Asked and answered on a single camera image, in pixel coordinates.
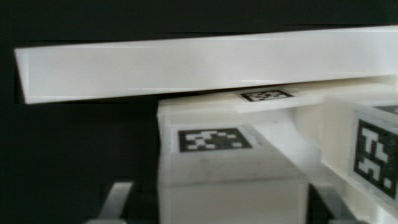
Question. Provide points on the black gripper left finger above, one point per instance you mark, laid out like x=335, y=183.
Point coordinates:
x=129, y=205

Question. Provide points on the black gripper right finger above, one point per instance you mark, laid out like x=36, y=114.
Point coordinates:
x=328, y=210

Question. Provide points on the small white part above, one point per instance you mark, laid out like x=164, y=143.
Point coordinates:
x=230, y=182

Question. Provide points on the white chair leg with marker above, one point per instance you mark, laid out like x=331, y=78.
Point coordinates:
x=360, y=152

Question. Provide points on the white chair seat part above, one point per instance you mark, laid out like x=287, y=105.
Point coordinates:
x=333, y=58

